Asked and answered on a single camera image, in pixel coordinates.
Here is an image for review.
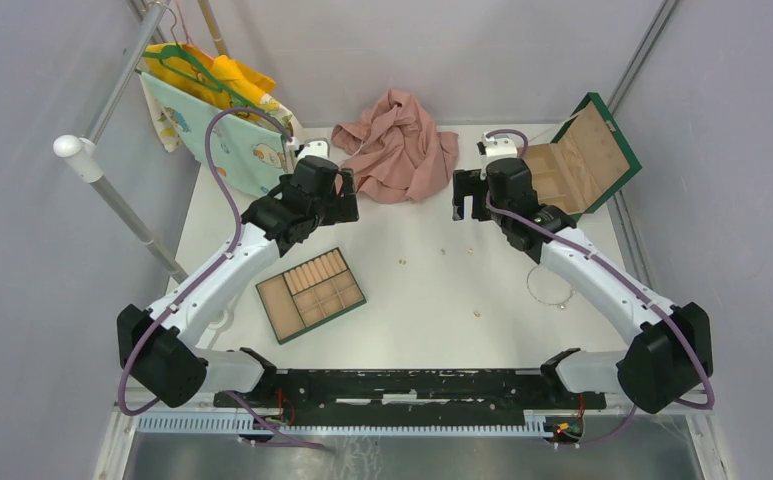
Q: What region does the yellow garment on hanger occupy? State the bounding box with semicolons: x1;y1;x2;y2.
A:
142;42;279;111

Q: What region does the purple cable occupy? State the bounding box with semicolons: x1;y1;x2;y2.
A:
116;107;295;419
483;128;717;412

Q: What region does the open green jewelry box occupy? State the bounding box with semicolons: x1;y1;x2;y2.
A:
526;92;642;218

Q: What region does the green clothes hanger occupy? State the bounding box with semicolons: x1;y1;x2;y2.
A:
142;42;293;140

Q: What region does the pink crumpled cloth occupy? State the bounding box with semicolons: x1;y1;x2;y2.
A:
330;89;459;204

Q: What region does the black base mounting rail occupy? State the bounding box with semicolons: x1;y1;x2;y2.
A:
241;369;607;427

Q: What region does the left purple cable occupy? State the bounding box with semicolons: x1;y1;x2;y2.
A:
116;107;295;419

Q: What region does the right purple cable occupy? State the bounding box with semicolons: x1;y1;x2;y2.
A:
483;128;717;412

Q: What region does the silver pearl bangle bracelet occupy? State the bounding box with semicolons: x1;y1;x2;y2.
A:
526;263;577;309

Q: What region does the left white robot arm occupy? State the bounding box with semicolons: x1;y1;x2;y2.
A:
116;155;359;415

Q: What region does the white slotted cable duct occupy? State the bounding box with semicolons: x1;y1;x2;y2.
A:
135;410;553;439

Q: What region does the silver clothes rack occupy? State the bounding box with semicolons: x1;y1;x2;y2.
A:
66;1;197;289

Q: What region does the mint cartoon print cloth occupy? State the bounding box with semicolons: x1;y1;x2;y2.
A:
140;72;296;196

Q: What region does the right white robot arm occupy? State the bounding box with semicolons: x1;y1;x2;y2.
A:
453;158;715;414

